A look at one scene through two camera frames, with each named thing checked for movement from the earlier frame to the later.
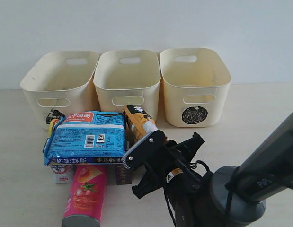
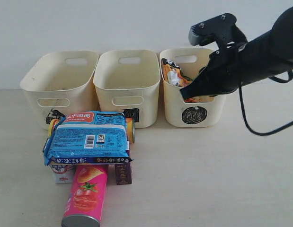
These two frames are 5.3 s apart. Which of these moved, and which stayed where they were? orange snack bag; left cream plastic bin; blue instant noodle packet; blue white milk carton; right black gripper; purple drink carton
Moved: right black gripper; orange snack bag
Stayed: blue instant noodle packet; purple drink carton; blue white milk carton; left cream plastic bin
